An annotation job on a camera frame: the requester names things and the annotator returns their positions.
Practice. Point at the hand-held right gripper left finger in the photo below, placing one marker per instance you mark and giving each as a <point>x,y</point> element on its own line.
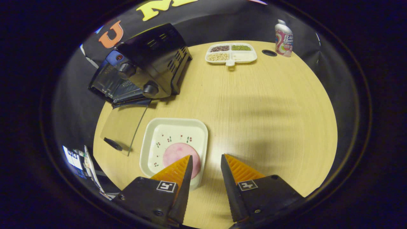
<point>186,190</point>

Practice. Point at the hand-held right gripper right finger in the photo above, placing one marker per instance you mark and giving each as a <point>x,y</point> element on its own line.
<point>230,190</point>

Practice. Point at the pink ham slice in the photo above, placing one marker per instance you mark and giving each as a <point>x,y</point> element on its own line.
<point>175,152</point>

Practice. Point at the white square plate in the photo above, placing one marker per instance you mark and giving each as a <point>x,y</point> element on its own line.
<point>171,133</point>

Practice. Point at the black electric oven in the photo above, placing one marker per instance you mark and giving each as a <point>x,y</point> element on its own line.
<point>152,54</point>

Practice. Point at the white printed sheets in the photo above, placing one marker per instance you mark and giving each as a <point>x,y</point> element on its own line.
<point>74,159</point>

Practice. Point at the white divided tray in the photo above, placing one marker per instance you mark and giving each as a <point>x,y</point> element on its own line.
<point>230,60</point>

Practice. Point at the pile of yellow soybeans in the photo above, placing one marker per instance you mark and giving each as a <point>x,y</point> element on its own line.
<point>218,56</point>

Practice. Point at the pile of dark red beans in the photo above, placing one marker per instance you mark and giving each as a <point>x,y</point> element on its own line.
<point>220,48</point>

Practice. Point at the black round table grommet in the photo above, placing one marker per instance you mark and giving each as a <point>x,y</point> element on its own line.
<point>269,52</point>

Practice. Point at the pile of green beans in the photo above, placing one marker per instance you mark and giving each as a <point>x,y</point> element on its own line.
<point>240,47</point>

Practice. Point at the silver drink bottle pink label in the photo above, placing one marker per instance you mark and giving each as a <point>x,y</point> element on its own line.
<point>284,39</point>

